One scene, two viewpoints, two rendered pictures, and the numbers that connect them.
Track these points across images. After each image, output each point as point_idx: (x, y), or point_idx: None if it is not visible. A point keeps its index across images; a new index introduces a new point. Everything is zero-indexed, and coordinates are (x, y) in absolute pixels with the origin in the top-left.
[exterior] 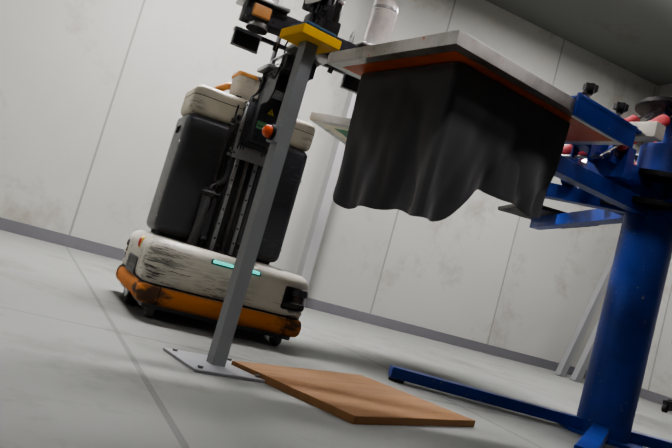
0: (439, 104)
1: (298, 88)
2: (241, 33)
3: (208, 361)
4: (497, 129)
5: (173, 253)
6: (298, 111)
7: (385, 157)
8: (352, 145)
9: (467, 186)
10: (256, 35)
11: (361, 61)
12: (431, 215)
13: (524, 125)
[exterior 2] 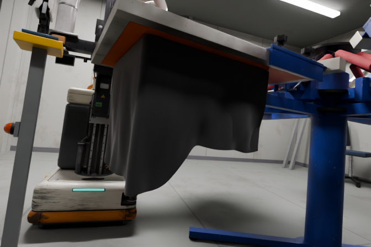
0: (136, 79)
1: (32, 87)
2: None
3: None
4: (202, 90)
5: (46, 191)
6: (36, 106)
7: (118, 129)
8: (110, 118)
9: (181, 149)
10: (71, 55)
11: (100, 55)
12: (148, 186)
13: (228, 81)
